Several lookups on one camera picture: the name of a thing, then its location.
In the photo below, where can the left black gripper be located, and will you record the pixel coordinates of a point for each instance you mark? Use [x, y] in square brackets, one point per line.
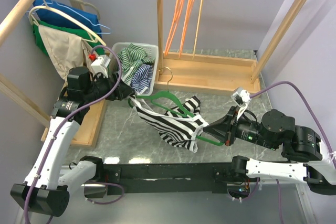
[123, 91]

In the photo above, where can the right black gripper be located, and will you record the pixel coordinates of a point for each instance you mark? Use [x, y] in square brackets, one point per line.
[223, 128]

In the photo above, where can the green hanger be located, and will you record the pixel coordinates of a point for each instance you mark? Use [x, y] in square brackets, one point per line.
[165, 100]

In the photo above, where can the black white zebra garment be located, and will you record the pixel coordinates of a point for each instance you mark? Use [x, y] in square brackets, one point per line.
[174, 129]

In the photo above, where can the green white striped tank top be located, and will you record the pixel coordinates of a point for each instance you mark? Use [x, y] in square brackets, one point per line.
[131, 58]

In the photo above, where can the blue white striped tank top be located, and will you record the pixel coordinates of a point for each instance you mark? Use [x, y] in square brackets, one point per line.
[142, 78]

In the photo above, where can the yellow hanger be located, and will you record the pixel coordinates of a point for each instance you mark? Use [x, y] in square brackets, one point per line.
[197, 28]

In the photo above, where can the orange plastic hanger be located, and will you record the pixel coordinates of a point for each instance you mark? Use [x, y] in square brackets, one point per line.
[175, 22]

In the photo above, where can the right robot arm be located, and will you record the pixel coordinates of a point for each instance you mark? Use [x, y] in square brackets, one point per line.
[307, 159]

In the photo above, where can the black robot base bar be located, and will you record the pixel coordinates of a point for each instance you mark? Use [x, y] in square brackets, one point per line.
[172, 178]

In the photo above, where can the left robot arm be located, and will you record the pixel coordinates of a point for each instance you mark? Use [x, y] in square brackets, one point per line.
[44, 191]

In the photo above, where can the beige cloth garment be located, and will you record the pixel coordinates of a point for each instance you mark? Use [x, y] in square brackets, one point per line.
[63, 64]

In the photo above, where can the green garment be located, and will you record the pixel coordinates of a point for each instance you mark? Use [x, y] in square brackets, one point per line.
[89, 37]

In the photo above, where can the left wooden clothes rack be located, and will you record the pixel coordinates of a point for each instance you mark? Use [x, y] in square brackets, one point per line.
[29, 82]

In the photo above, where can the wooden clothes rack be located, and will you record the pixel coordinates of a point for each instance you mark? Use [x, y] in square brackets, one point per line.
[29, 82]
[218, 74]

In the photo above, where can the right wooden clothes rack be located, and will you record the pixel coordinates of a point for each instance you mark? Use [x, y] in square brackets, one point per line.
[218, 74]

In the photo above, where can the white perforated plastic basket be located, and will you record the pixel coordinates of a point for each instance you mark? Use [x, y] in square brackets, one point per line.
[151, 50]

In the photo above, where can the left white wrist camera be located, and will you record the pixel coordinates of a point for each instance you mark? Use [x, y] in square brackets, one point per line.
[101, 65]

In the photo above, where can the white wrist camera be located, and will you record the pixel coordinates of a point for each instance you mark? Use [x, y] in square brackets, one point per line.
[242, 98]
[101, 65]

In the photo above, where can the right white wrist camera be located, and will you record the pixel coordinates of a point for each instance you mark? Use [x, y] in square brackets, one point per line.
[242, 98]

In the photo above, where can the light blue wire hanger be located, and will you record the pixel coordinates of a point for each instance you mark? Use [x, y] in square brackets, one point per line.
[88, 19]

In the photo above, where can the aluminium rail frame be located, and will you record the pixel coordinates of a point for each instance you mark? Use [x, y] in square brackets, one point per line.
[271, 203]

